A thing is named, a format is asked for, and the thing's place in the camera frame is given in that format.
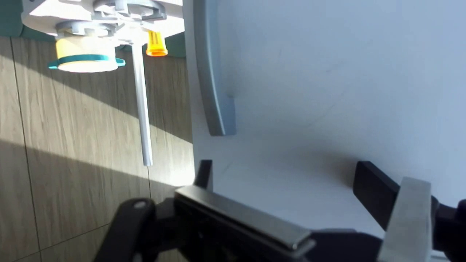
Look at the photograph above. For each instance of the small yellow toy cup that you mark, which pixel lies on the small yellow toy cup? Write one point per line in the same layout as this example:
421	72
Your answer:
156	44

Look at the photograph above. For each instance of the white cabinet door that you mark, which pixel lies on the white cabinet door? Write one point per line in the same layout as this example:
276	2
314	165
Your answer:
340	97

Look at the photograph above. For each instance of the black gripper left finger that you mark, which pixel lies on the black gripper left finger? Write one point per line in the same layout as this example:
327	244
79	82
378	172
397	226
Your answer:
233	219

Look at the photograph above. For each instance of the white vertical pole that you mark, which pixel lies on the white vertical pole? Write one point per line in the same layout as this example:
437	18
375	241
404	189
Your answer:
142	107

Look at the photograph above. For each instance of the toy pot with teal lid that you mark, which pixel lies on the toy pot with teal lid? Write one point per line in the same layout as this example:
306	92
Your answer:
82	49

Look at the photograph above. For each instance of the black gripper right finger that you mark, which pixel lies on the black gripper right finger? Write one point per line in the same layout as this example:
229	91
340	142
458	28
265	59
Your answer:
408	219

